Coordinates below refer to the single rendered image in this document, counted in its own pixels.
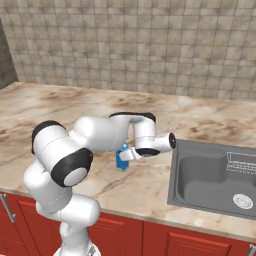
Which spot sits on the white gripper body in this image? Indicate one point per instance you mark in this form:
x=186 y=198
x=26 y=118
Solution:
x=127 y=154

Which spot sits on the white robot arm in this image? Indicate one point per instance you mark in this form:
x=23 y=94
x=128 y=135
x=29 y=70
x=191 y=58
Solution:
x=66 y=146

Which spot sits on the blue milk carton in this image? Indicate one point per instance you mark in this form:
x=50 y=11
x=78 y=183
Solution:
x=122 y=163

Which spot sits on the grey sink basin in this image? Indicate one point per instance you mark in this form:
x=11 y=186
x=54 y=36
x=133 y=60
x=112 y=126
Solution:
x=213 y=176

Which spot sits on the red cupboard door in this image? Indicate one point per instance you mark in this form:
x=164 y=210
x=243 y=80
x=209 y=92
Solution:
x=196 y=241
x=13 y=230
x=116 y=235

